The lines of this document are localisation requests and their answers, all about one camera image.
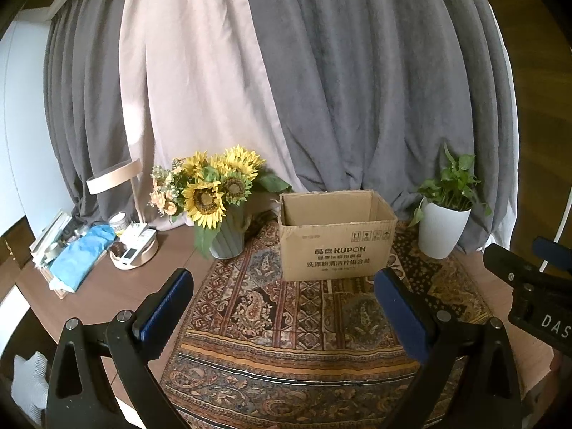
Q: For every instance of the brown cardboard box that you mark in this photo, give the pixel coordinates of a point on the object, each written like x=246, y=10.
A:
x=334, y=235

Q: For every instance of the white gold desk lamp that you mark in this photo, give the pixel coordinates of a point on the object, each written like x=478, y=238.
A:
x=138, y=239

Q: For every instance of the white perforated object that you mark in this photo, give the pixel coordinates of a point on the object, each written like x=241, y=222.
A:
x=30, y=388

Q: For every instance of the patterned paisley table runner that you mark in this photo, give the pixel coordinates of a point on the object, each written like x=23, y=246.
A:
x=256, y=351

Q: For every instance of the green ribbed vase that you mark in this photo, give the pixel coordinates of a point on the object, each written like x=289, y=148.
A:
x=229, y=241

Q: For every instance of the blue cloth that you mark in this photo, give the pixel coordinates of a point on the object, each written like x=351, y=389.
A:
x=74, y=263

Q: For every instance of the white plant pot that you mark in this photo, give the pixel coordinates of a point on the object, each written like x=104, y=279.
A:
x=440, y=229

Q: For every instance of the sunflower bouquet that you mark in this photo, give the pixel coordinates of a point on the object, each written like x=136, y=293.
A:
x=202, y=187

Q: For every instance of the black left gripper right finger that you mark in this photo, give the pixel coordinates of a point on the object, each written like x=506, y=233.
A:
x=488, y=393

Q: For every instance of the beige curtain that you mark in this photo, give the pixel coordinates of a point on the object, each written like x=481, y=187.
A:
x=193, y=78

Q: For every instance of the white floor lamp pole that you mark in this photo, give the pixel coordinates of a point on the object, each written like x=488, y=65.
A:
x=561, y=226

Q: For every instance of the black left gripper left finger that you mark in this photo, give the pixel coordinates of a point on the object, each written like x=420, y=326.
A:
x=80, y=395

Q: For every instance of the green pothos plant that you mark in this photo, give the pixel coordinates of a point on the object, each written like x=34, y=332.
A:
x=455, y=189

